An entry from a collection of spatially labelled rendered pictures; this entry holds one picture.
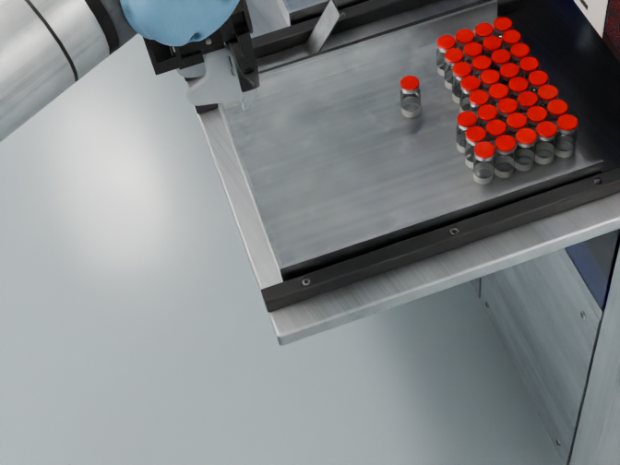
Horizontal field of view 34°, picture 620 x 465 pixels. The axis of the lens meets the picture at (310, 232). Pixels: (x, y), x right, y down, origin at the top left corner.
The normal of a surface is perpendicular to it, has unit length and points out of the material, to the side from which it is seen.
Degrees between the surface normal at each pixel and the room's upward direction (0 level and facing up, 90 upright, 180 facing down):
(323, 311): 0
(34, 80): 85
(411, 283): 0
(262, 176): 0
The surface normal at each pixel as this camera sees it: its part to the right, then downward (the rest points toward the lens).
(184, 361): -0.12, -0.57
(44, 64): 0.67, 0.49
